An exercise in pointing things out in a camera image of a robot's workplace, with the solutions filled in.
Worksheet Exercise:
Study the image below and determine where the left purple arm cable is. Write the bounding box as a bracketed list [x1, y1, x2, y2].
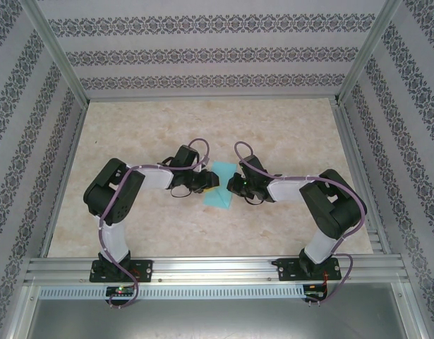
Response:
[98, 137, 212, 310]

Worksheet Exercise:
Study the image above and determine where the left small circuit board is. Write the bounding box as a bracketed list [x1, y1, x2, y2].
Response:
[106, 286, 137, 297]

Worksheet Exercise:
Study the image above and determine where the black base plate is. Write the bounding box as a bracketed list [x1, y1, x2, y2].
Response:
[277, 257, 343, 283]
[89, 259, 154, 283]

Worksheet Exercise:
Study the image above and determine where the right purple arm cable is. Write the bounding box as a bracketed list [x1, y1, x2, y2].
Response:
[234, 141, 366, 308]

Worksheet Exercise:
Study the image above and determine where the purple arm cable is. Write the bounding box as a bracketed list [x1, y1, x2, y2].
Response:
[98, 137, 212, 310]
[234, 141, 366, 308]

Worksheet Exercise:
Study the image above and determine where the aluminium mounting rail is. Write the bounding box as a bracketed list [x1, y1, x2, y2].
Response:
[24, 256, 410, 286]

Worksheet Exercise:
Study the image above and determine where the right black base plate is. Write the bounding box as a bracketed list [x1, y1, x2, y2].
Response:
[277, 257, 343, 283]

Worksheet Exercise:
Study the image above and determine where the light blue paper sheet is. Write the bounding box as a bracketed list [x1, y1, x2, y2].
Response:
[202, 160, 239, 210]

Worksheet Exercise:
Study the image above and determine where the right aluminium frame post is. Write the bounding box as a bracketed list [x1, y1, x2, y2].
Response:
[334, 0, 404, 106]

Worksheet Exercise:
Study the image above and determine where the grey metal sheet panel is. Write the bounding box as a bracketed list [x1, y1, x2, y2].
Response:
[25, 299, 424, 339]

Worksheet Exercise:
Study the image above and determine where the aluminium frame post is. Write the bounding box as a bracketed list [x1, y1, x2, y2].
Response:
[20, 0, 90, 106]
[334, 0, 404, 106]

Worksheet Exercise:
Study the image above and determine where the small circuit board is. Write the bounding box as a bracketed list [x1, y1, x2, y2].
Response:
[106, 286, 137, 297]
[303, 284, 327, 302]

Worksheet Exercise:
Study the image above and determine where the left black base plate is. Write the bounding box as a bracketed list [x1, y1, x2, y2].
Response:
[89, 259, 154, 283]

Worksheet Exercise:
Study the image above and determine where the slotted grey cable duct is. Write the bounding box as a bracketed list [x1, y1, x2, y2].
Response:
[38, 285, 308, 300]

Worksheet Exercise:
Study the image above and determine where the right small circuit board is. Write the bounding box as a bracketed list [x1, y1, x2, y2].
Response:
[303, 284, 327, 302]

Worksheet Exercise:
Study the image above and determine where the left aluminium frame post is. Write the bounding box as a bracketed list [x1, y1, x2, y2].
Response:
[20, 0, 90, 106]

